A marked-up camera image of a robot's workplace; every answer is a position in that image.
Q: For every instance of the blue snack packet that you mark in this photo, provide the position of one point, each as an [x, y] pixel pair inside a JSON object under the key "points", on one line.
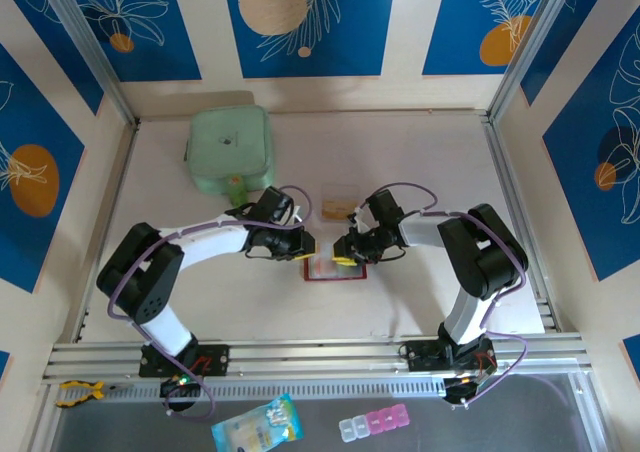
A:
{"points": [[257, 422]]}

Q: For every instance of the mint green zip pouch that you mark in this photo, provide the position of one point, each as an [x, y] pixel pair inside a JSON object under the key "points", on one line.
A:
{"points": [[227, 142]]}

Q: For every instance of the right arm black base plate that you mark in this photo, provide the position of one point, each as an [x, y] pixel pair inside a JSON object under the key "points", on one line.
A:
{"points": [[420, 354]]}

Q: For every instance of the red-framed clear bag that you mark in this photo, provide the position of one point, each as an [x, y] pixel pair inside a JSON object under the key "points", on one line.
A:
{"points": [[320, 271]]}

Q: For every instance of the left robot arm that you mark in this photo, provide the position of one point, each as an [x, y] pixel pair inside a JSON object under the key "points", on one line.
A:
{"points": [[210, 239]]}

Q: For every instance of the yellow black pliers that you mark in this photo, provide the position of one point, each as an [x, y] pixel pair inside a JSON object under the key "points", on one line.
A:
{"points": [[97, 390]]}

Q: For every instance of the pink white pill organizer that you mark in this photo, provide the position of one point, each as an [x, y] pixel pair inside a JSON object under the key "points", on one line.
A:
{"points": [[375, 419]]}

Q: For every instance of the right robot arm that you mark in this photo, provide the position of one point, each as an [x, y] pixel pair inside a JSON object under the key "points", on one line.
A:
{"points": [[480, 252]]}

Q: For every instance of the small green bottle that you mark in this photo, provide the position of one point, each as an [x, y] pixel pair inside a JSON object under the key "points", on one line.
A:
{"points": [[239, 194]]}

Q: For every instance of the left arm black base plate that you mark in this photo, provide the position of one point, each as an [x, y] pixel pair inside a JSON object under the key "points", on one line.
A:
{"points": [[217, 359]]}

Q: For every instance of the small wooden block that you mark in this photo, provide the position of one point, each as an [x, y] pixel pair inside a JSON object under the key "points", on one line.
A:
{"points": [[337, 209]]}

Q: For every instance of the aluminium mounting rail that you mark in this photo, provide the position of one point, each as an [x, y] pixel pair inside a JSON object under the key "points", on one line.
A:
{"points": [[310, 357]]}

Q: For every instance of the aluminium frame post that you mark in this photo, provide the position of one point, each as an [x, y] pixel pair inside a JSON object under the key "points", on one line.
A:
{"points": [[85, 47], [535, 42]]}

